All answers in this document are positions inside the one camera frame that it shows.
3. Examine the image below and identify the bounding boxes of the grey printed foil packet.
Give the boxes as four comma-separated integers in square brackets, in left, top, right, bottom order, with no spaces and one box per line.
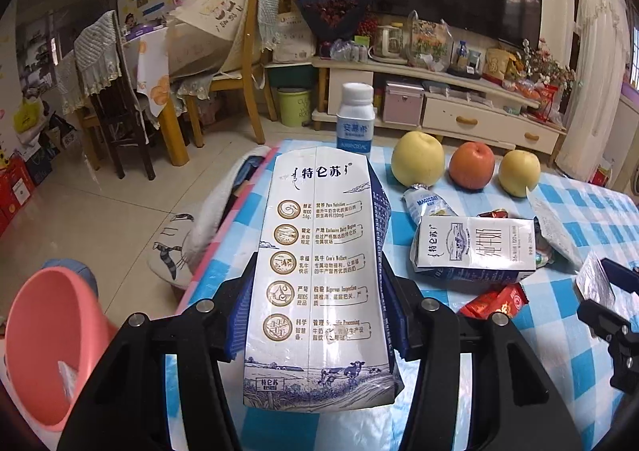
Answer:
[526,190,584,270]

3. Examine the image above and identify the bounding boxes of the red Tehtarik snack bag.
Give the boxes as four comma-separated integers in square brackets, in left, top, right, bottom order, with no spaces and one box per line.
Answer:
[459,283,528,319]

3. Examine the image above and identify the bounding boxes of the white blue milk carton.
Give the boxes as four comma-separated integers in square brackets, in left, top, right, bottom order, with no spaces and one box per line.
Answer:
[409,216,536,283]

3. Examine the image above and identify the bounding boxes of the milk carton with circles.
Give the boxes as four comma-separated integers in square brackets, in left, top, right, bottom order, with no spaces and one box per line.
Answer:
[242,146,403,413]

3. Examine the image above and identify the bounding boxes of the small red candy wrapper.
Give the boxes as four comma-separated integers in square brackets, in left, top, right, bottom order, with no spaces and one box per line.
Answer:
[479,209,509,219]

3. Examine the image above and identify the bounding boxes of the pink plastic trash bin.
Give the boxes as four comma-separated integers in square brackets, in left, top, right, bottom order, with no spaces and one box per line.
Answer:
[6,266,117,431]

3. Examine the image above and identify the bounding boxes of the blue cartoon snack bag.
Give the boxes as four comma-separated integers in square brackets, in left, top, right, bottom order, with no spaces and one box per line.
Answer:
[575,252,615,309]

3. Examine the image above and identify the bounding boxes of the small yellow apple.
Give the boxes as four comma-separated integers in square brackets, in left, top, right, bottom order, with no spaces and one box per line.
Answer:
[498,149,540,198]

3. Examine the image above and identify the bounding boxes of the cat pattern slipper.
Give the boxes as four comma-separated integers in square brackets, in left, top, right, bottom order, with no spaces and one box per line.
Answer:
[147,212,195,290]

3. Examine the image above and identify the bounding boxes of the red apple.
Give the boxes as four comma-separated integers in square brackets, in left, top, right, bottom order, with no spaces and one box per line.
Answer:
[448,141,495,190]

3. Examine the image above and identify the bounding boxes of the cream TV cabinet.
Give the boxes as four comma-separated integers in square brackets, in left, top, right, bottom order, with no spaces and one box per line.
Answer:
[312,57,566,155]

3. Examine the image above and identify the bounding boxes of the large yellow apple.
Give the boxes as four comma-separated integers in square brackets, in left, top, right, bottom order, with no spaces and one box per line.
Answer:
[391,131,445,187]

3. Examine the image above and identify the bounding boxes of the white lace curtain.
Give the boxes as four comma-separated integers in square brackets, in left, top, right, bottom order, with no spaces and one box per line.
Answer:
[556,0,630,182]

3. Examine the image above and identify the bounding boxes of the red gift boxes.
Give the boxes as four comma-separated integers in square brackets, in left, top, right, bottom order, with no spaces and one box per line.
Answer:
[0,152,35,234]

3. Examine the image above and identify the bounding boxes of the pink storage box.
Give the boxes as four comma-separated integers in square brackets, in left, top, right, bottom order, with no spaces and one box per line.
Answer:
[382,81,425,126]

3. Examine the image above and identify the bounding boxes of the white yogurt drink bottle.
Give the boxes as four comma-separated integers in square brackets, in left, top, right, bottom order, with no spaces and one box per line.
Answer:
[336,82,376,157]

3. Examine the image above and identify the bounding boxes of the dining table with cloth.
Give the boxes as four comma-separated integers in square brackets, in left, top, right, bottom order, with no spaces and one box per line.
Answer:
[123,22,220,167]

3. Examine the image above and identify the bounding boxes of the dark wooden chair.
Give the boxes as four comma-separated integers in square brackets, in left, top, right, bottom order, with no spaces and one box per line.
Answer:
[73,11,156,181]

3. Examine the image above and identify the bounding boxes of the green waste bin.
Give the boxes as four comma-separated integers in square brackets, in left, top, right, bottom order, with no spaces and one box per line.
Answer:
[277,87,312,127]

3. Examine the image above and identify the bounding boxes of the dark wrapped flower bouquet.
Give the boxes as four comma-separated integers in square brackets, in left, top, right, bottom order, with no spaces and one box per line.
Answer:
[295,0,371,50]

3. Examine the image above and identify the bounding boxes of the wooden dining chair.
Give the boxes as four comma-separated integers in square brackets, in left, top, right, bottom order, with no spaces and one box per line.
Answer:
[167,0,278,147]

